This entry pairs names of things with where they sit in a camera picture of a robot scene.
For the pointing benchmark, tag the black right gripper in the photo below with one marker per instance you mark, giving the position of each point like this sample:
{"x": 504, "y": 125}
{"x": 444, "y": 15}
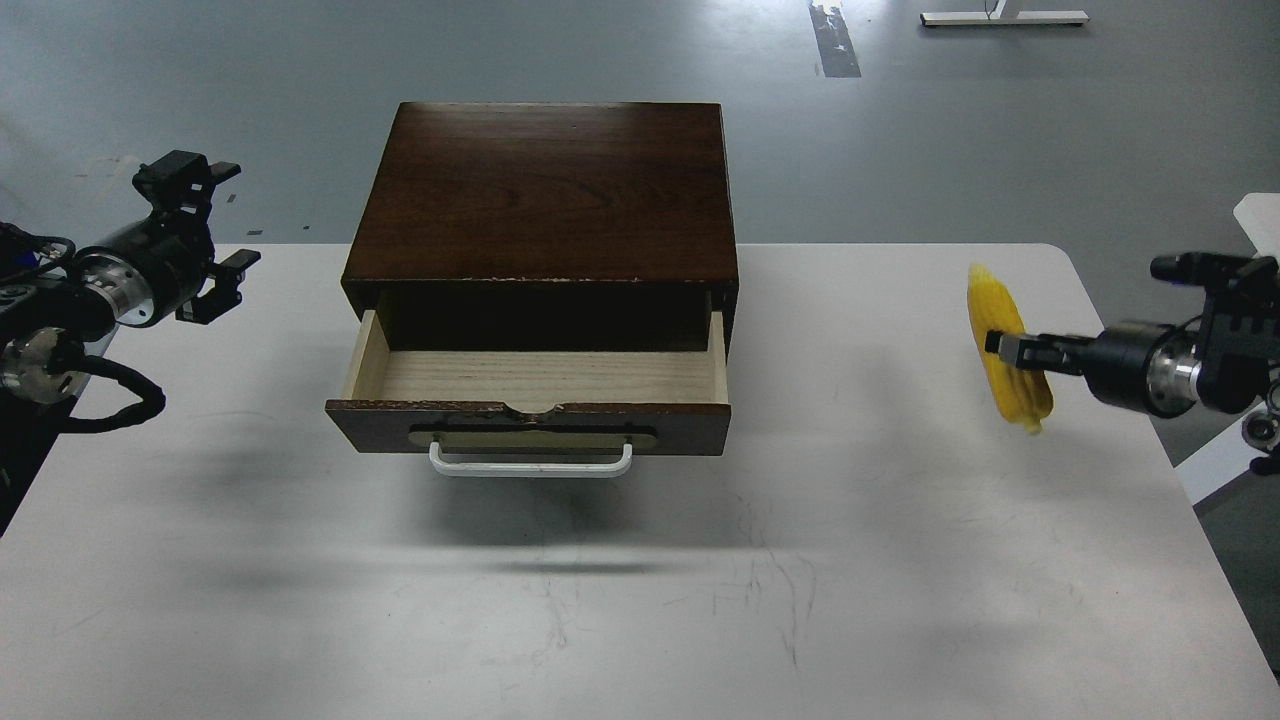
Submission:
{"x": 1144, "y": 367}

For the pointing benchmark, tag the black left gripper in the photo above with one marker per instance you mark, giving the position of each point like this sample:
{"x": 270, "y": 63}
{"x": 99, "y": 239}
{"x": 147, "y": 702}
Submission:
{"x": 155, "y": 268}

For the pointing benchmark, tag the yellow corn cob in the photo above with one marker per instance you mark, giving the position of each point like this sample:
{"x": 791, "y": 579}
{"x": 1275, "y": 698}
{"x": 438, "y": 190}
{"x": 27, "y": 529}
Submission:
{"x": 1022, "y": 397}

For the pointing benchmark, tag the wooden drawer with white handle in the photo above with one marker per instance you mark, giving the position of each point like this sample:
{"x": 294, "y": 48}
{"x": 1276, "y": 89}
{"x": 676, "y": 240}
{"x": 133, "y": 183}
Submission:
{"x": 531, "y": 414}

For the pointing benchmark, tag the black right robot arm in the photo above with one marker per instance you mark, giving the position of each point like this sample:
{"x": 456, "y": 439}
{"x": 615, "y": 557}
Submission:
{"x": 1224, "y": 358}

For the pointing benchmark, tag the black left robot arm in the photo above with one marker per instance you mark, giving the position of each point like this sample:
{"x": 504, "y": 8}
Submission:
{"x": 62, "y": 303}

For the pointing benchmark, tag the dark wooden cabinet box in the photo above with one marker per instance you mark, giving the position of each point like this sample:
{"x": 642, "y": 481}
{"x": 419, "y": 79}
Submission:
{"x": 549, "y": 226}

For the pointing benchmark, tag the white table foot bar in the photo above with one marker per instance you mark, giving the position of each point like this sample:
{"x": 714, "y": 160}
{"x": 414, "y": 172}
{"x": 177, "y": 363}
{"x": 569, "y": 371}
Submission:
{"x": 1005, "y": 13}

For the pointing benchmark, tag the black tape strip on floor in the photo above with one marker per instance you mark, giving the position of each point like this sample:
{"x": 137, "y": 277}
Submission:
{"x": 837, "y": 57}

